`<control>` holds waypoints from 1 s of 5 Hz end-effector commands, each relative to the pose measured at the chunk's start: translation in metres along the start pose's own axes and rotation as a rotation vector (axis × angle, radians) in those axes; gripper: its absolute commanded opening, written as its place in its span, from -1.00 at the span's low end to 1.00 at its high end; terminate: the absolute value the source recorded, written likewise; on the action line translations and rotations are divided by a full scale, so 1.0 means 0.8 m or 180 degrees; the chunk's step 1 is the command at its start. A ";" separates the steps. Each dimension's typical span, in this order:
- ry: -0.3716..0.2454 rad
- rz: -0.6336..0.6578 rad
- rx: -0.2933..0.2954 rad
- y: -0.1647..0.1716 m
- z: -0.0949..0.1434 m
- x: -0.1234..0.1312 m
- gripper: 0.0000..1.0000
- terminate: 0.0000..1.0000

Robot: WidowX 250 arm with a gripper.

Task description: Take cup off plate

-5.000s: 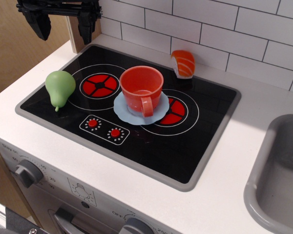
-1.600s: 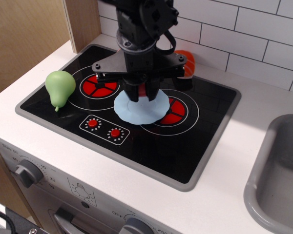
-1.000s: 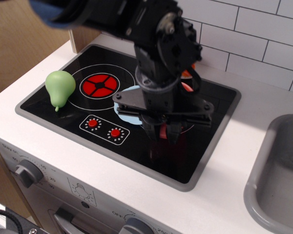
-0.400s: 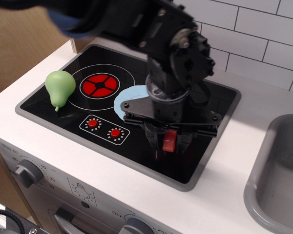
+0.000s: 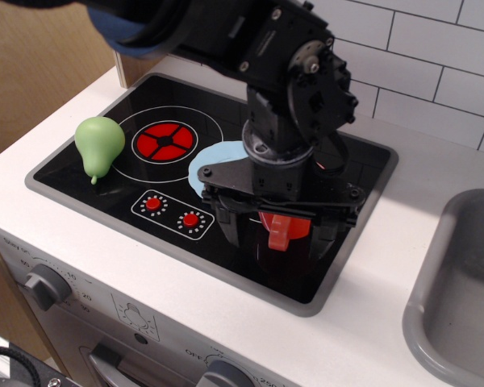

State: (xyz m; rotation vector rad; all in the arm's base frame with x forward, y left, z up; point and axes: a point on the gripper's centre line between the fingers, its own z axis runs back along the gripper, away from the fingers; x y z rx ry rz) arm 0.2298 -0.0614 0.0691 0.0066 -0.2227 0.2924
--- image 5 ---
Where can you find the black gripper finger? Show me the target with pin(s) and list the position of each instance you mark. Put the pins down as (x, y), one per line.
(233, 224)
(323, 234)

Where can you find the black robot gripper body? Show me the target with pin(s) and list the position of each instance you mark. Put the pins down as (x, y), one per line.
(291, 182)

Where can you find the red plastic toy cup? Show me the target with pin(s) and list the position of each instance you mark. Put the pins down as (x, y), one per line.
(282, 229)

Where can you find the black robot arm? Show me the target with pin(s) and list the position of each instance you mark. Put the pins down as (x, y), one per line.
(297, 94)

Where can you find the light blue toy plate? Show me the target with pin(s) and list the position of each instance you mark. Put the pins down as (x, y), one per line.
(217, 153)

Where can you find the black toy stovetop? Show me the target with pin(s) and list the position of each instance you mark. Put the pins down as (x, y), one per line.
(147, 195)

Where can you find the green toy pear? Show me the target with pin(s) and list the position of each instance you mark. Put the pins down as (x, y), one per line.
(99, 140)

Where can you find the grey toy sink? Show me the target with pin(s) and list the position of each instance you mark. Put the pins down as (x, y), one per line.
(443, 322)

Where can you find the grey temperature knob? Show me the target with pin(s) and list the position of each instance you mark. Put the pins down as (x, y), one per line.
(222, 374)

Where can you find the wooden side panel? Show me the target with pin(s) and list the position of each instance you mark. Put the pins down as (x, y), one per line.
(130, 69)

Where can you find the grey timer knob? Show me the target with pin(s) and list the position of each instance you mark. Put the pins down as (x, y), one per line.
(46, 287)

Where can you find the silver oven door handle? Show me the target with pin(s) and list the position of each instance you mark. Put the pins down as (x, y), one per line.
(112, 369)

